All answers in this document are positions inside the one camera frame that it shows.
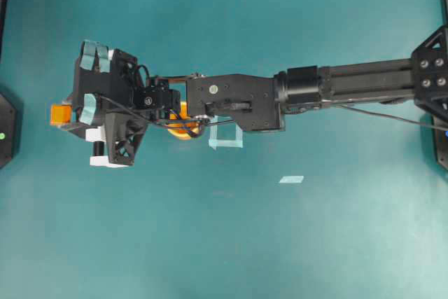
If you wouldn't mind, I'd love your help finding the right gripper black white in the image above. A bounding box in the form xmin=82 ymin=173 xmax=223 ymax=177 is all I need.
xmin=51 ymin=47 xmax=147 ymax=167

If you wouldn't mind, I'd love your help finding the orange cube block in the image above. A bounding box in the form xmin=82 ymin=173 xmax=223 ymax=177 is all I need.
xmin=50 ymin=104 xmax=72 ymax=126

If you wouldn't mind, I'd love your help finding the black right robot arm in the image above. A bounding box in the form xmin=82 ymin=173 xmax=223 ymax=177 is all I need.
xmin=50 ymin=26 xmax=447 ymax=167

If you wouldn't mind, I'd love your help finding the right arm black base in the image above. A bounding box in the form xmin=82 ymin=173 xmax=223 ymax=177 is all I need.
xmin=431 ymin=117 xmax=448 ymax=170

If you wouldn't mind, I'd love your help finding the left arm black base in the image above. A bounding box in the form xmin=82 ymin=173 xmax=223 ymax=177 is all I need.
xmin=1 ymin=85 xmax=23 ymax=169

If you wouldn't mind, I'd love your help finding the orange plastic cup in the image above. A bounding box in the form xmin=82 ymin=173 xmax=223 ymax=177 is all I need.
xmin=168 ymin=101 xmax=204 ymax=141

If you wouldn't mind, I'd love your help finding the light blue tape square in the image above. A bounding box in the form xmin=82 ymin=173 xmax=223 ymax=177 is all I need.
xmin=208 ymin=117 xmax=244 ymax=150

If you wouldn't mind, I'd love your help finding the small light blue tape strip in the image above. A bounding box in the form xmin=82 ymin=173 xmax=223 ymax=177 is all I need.
xmin=279 ymin=176 xmax=304 ymax=184

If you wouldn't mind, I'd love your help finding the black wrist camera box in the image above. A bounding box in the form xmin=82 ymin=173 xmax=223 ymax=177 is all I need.
xmin=133 ymin=77 xmax=181 ymax=119

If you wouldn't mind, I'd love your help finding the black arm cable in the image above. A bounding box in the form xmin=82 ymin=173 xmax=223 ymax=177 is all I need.
xmin=94 ymin=94 xmax=448 ymax=130

